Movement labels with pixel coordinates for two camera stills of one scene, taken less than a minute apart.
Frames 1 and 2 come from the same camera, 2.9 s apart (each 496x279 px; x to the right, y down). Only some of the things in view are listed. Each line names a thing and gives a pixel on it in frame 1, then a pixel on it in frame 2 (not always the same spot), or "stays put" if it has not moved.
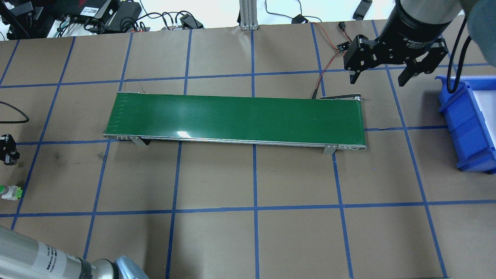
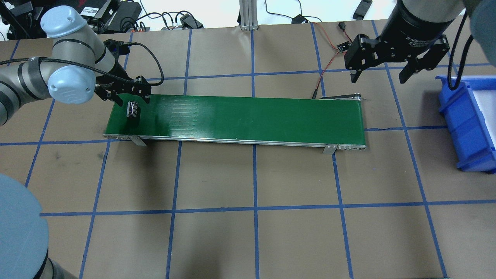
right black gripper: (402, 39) stays put
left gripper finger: (8, 154) to (139, 86)
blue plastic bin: (471, 112) stays put
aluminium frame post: (248, 19) stays put
